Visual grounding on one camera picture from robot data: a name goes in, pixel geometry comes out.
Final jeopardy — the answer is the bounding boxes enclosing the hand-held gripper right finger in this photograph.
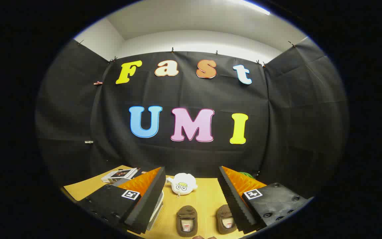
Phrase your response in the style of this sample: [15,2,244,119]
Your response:
[218,166,314,234]

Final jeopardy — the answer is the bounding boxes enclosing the black backdrop cloth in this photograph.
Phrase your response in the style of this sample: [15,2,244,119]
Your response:
[34,38,349,199]

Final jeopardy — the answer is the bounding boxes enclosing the white plush toy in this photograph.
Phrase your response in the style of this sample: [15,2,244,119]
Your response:
[166,173,198,197]

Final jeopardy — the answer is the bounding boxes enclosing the brown fuzzy shoe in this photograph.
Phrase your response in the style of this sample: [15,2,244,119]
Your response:
[216,204,238,234]
[176,205,199,237]

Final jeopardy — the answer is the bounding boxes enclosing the grey fabric storage box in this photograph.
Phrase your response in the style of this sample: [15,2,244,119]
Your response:
[146,191,164,231]

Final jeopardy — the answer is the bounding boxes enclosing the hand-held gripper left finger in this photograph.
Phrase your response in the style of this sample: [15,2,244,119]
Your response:
[77,167,167,235]

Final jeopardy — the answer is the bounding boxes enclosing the white cover book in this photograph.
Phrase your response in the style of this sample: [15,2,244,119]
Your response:
[101,168,138,184]

